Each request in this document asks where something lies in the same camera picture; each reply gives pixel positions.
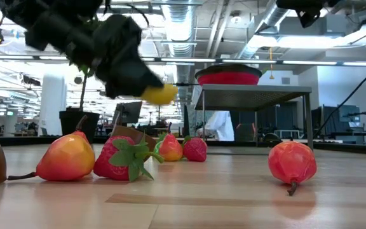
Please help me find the black dome object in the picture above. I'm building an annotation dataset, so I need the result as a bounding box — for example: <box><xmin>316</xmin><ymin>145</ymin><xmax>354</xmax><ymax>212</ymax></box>
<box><xmin>263</xmin><ymin>132</ymin><xmax>281</xmax><ymax>142</ymax></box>

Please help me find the yellow lemon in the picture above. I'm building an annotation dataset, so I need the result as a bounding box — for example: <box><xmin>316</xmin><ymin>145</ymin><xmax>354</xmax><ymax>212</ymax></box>
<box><xmin>140</xmin><ymin>83</ymin><xmax>179</xmax><ymax>106</ymax></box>

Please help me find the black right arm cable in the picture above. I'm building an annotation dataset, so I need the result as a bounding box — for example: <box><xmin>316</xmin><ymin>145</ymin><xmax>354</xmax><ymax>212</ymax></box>
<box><xmin>313</xmin><ymin>53</ymin><xmax>366</xmax><ymax>139</ymax></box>

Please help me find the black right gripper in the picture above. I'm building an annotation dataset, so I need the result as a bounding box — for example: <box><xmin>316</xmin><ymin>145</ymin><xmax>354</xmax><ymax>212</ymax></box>
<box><xmin>276</xmin><ymin>0</ymin><xmax>343</xmax><ymax>29</ymax></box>

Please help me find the person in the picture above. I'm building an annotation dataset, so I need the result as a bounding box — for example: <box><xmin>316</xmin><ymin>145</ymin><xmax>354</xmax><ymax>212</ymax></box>
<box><xmin>197</xmin><ymin>110</ymin><xmax>236</xmax><ymax>142</ymax></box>

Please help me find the large leafy strawberry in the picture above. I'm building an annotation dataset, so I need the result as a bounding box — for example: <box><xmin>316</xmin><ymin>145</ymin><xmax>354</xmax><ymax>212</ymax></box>
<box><xmin>93</xmin><ymin>135</ymin><xmax>165</xmax><ymax>183</ymax></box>

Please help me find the black metal rack frame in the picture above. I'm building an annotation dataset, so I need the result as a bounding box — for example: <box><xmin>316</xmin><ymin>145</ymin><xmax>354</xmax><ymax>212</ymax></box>
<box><xmin>158</xmin><ymin>82</ymin><xmax>203</xmax><ymax>141</ymax></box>

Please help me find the orange yellow pear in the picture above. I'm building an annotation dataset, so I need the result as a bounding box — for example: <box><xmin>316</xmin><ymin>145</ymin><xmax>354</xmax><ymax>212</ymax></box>
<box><xmin>7</xmin><ymin>133</ymin><xmax>97</xmax><ymax>182</ymax></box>

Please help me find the white ceiling sensor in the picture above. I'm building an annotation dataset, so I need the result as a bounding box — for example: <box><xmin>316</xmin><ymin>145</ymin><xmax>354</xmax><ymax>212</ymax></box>
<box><xmin>229</xmin><ymin>11</ymin><xmax>243</xmax><ymax>25</ymax></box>

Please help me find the long ceiling light strip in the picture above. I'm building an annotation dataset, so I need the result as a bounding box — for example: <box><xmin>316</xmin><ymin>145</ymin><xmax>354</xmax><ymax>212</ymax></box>
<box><xmin>0</xmin><ymin>54</ymin><xmax>366</xmax><ymax>67</ymax></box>

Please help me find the dark computer monitor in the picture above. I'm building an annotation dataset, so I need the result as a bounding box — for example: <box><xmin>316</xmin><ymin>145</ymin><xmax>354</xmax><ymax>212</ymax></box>
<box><xmin>337</xmin><ymin>104</ymin><xmax>361</xmax><ymax>123</ymax></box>
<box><xmin>112</xmin><ymin>101</ymin><xmax>144</xmax><ymax>127</ymax></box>

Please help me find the green plant in black pot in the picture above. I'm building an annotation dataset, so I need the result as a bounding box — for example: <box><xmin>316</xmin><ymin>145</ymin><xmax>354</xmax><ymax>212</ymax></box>
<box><xmin>58</xmin><ymin>60</ymin><xmax>101</xmax><ymax>144</ymax></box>

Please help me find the orange red peach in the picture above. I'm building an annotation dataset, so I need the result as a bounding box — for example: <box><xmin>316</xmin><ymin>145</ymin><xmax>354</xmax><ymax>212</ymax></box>
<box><xmin>158</xmin><ymin>134</ymin><xmax>184</xmax><ymax>162</ymax></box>

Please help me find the white building column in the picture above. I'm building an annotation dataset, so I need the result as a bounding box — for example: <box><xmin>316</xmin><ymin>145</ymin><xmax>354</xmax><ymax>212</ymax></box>
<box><xmin>39</xmin><ymin>73</ymin><xmax>69</xmax><ymax>132</ymax></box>

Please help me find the silver ventilation duct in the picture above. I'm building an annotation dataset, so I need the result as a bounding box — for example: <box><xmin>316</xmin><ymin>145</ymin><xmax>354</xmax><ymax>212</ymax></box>
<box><xmin>161</xmin><ymin>0</ymin><xmax>200</xmax><ymax>102</ymax></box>
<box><xmin>233</xmin><ymin>0</ymin><xmax>297</xmax><ymax>69</ymax></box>

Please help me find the red collapsible bowl grey rim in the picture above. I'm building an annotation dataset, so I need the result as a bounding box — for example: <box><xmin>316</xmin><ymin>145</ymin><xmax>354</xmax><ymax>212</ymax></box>
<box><xmin>194</xmin><ymin>63</ymin><xmax>263</xmax><ymax>87</ymax></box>

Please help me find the yellow hanging cord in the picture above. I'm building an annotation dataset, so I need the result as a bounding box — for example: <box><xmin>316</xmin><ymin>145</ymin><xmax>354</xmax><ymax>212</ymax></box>
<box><xmin>268</xmin><ymin>46</ymin><xmax>275</xmax><ymax>80</ymax></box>

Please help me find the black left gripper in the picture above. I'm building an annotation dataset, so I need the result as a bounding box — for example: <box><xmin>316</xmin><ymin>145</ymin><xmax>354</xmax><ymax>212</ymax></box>
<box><xmin>24</xmin><ymin>12</ymin><xmax>165</xmax><ymax>100</ymax></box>

